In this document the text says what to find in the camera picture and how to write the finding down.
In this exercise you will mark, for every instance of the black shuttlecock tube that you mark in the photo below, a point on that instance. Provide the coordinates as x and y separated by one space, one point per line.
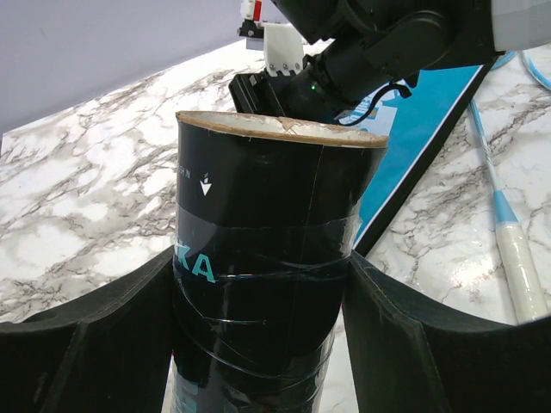
267 212

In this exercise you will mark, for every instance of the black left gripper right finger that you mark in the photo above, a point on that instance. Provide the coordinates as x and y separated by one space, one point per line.
410 353

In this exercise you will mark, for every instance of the badminton racket left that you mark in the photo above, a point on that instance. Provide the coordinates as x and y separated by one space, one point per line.
523 282

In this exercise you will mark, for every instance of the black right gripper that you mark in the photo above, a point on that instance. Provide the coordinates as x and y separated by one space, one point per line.
329 86

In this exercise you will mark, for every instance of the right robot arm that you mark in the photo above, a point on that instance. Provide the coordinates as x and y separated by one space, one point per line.
402 38

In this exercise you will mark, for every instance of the blue racket bag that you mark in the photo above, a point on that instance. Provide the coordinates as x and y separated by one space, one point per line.
417 127

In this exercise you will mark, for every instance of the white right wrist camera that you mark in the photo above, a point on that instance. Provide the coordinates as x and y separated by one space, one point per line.
266 29

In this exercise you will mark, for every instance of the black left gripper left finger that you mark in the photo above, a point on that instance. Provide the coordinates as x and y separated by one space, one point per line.
106 351

